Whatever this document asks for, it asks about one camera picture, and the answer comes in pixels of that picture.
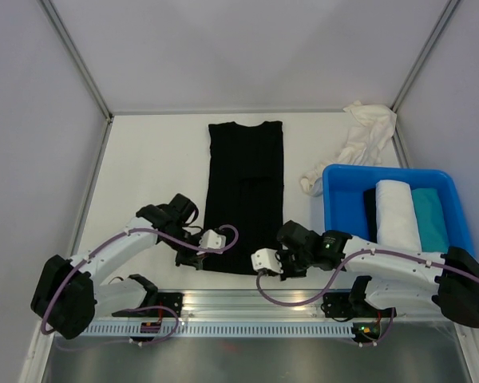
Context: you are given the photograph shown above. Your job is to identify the black t-shirt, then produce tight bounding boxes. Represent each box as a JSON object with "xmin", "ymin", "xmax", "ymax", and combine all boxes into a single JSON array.
[
  {"xmin": 203, "ymin": 120, "xmax": 284, "ymax": 275},
  {"xmin": 363, "ymin": 188, "xmax": 378, "ymax": 243}
]

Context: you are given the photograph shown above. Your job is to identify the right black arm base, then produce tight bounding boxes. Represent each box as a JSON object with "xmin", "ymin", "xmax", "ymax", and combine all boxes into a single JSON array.
[{"xmin": 321, "ymin": 292, "xmax": 391, "ymax": 322}]

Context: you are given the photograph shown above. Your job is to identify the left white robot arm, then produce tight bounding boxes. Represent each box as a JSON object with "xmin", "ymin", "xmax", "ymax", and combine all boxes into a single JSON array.
[{"xmin": 30, "ymin": 194, "xmax": 199, "ymax": 340}]

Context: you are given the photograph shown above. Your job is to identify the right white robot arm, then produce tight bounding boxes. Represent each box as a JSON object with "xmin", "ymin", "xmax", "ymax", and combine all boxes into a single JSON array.
[{"xmin": 277, "ymin": 221, "xmax": 479, "ymax": 329}]

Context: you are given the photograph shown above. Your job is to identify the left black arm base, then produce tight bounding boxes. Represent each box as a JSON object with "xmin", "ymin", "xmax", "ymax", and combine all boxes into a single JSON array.
[{"xmin": 112, "ymin": 292, "xmax": 184, "ymax": 318}]

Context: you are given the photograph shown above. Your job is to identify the blue plastic bin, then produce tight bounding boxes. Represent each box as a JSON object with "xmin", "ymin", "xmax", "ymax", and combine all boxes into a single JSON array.
[{"xmin": 322, "ymin": 164, "xmax": 476, "ymax": 256}]

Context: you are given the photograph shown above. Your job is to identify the rolled black t-shirt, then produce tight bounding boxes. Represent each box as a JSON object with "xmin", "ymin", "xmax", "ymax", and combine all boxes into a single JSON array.
[{"xmin": 363, "ymin": 188, "xmax": 378, "ymax": 243}]

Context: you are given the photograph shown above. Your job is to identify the rolled white t-shirt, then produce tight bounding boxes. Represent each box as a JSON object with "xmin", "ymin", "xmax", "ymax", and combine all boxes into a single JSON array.
[{"xmin": 375, "ymin": 180, "xmax": 422, "ymax": 251}]

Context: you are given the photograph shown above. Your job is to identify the rolled teal t-shirt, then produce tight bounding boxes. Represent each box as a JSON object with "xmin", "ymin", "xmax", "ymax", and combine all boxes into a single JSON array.
[{"xmin": 411, "ymin": 188, "xmax": 449, "ymax": 253}]

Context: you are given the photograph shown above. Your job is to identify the crumpled cream t-shirt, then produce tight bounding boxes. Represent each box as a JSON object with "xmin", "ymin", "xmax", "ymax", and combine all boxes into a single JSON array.
[{"xmin": 299, "ymin": 101, "xmax": 397, "ymax": 197}]

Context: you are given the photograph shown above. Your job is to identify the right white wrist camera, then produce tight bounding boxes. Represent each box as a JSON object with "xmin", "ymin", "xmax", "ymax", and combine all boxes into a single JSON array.
[{"xmin": 251, "ymin": 248, "xmax": 283, "ymax": 275}]

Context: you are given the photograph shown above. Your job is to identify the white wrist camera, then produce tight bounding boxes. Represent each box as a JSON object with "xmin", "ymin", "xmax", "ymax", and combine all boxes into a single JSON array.
[
  {"xmin": 199, "ymin": 230, "xmax": 227, "ymax": 250},
  {"xmin": 251, "ymin": 248, "xmax": 283, "ymax": 275}
]

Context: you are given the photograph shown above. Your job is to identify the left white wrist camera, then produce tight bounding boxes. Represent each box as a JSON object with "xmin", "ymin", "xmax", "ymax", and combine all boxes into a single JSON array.
[{"xmin": 199, "ymin": 230, "xmax": 227, "ymax": 250}]

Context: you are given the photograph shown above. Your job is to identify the aluminium mounting rail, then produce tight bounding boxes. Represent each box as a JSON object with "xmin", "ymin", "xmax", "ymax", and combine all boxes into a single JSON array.
[{"xmin": 39, "ymin": 287, "xmax": 474, "ymax": 322}]

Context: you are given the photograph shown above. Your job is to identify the slotted white cable duct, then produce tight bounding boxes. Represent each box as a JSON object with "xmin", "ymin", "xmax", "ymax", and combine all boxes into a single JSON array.
[{"xmin": 82, "ymin": 320, "xmax": 354, "ymax": 338}]

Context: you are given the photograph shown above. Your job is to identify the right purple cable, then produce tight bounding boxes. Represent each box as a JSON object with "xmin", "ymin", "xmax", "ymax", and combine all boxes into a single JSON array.
[{"xmin": 255, "ymin": 247, "xmax": 479, "ymax": 348}]

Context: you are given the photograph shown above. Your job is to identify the purple cable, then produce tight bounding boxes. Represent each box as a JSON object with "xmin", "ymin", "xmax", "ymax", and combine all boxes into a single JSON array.
[
  {"xmin": 42, "ymin": 224, "xmax": 240, "ymax": 352},
  {"xmin": 255, "ymin": 247, "xmax": 479, "ymax": 348}
]

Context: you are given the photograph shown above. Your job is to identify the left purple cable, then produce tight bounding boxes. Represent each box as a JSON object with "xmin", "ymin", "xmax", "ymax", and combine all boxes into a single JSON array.
[{"xmin": 42, "ymin": 224, "xmax": 240, "ymax": 352}]

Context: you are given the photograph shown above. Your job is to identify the left aluminium frame post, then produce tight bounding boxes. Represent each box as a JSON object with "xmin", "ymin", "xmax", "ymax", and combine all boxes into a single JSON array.
[{"xmin": 37, "ymin": 0, "xmax": 113, "ymax": 122}]

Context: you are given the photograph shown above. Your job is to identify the aluminium frame post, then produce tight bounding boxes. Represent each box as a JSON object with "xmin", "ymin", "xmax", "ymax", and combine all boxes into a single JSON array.
[
  {"xmin": 37, "ymin": 0, "xmax": 113, "ymax": 122},
  {"xmin": 390, "ymin": 0, "xmax": 462, "ymax": 113}
]

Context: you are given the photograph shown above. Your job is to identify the right aluminium frame post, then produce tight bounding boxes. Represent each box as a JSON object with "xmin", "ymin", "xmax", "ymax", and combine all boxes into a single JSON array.
[{"xmin": 390, "ymin": 0, "xmax": 462, "ymax": 113}]

